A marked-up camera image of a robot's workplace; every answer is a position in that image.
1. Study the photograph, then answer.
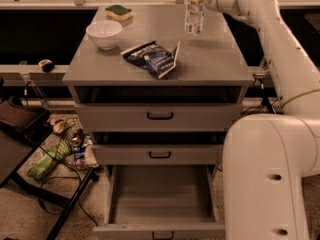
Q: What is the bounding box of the clear plastic bottle white cap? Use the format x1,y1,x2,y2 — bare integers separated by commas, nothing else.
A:
185,0,205,35

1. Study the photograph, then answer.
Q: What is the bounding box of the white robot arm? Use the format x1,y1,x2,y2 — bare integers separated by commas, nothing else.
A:
189,0,320,240

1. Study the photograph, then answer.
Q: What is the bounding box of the grey drawer cabinet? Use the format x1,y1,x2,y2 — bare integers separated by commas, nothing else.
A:
61,3,255,167

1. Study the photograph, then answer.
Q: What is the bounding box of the grey top drawer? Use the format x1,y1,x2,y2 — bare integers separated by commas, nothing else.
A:
75,86,242,132

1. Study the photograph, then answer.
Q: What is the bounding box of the grey drawer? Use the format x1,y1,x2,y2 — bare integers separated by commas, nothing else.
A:
75,86,242,132
93,165,225,240
92,132,226,165

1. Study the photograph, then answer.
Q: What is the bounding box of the grey middle drawer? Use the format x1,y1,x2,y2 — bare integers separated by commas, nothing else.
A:
92,132,226,165

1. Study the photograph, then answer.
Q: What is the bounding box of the grey bottom drawer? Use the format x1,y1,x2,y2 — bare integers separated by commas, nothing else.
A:
93,165,225,240

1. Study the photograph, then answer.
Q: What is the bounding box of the blue chip bag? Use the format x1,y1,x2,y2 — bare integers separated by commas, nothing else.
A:
121,41,180,79

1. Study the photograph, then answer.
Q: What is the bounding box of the yellow green sponge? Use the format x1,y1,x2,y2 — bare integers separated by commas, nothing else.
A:
105,5,133,21

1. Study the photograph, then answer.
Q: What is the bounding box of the black tripod stand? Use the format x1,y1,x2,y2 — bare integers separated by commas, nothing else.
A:
253,73,276,114

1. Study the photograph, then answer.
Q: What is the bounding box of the white ceramic bowl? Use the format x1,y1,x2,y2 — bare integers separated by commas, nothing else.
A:
86,20,122,50

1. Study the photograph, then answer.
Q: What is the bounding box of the green snack bag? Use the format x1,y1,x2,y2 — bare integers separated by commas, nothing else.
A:
28,140,72,180

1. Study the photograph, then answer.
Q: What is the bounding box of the dark chair seat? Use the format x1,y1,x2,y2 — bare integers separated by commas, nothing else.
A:
0,96,50,143

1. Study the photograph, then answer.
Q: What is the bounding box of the wire basket with items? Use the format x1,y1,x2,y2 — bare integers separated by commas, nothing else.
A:
50,116,98,171

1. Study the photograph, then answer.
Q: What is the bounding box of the black table frame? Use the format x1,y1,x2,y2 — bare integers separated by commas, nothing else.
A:
0,132,95,240

